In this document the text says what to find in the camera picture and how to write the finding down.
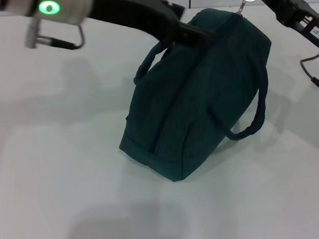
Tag clear zipper pull ring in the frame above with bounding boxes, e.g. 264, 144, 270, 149
235, 0, 263, 16

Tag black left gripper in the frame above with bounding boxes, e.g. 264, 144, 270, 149
87, 0, 213, 53

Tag left gripper cable with plug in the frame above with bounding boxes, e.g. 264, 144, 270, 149
22, 14, 85, 52

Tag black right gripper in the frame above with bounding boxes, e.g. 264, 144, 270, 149
248, 0, 319, 53

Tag gripper cable with plug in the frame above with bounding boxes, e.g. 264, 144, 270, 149
22, 14, 85, 52
298, 46, 319, 99

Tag right gripper cable with plug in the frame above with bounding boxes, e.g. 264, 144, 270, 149
298, 46, 319, 99

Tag dark teal insulated lunch bag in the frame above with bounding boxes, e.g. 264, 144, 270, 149
112, 5, 279, 185

